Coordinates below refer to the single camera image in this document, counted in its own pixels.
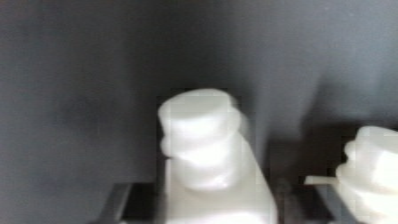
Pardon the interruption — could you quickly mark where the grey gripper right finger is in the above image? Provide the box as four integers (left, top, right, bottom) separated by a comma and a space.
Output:
269, 178, 339, 224

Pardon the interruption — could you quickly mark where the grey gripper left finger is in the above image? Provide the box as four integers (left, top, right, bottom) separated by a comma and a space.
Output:
86, 182, 156, 224

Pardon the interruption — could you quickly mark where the white leg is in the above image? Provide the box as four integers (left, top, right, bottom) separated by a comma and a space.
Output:
303, 126, 398, 224
157, 89, 276, 224

